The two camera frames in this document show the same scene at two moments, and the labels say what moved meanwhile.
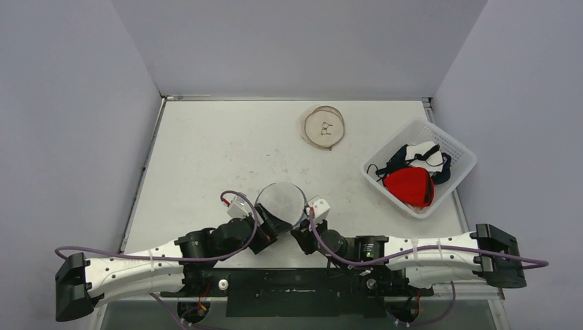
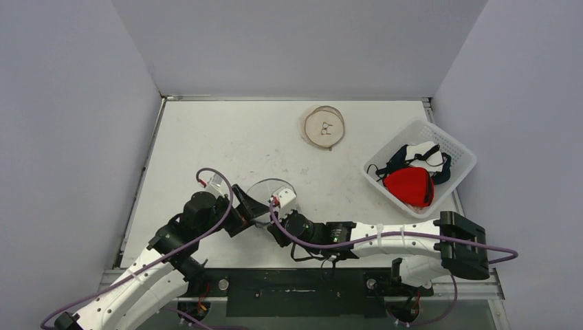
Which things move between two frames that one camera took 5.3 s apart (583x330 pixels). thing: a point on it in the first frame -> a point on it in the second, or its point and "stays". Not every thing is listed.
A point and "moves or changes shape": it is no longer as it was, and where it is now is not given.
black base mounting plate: (300, 293) stays
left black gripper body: (260, 239) -> (236, 218)
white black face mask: (425, 155) stays
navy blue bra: (399, 160) stays
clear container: (286, 199) moves or changes shape
